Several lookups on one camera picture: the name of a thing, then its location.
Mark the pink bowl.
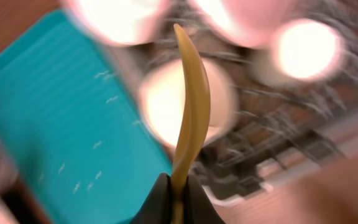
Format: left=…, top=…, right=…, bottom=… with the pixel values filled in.
left=60, top=0, right=173, bottom=47

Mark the white bowl with rice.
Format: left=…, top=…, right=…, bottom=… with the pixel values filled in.
left=138, top=58, right=239, bottom=148

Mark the small white cup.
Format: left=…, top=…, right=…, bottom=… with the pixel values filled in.
left=253, top=17, right=344, bottom=86

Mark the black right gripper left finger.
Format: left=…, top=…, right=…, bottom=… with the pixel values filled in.
left=130, top=173, right=172, bottom=224

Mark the teal plastic tray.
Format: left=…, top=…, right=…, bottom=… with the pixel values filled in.
left=0, top=10, right=171, bottom=223

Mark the yellow plastic spoon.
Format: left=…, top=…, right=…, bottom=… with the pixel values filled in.
left=171, top=24, right=211, bottom=224

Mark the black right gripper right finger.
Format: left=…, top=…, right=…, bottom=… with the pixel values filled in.
left=183, top=174, right=225, bottom=224

